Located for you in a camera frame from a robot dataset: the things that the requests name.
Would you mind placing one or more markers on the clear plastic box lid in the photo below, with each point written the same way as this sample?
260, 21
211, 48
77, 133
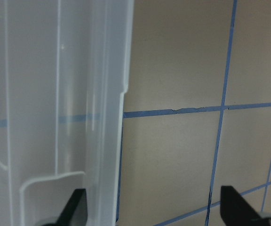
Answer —
64, 70

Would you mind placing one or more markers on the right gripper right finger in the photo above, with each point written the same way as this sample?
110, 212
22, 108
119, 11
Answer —
235, 210

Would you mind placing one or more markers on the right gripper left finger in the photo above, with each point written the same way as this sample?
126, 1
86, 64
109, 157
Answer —
75, 212

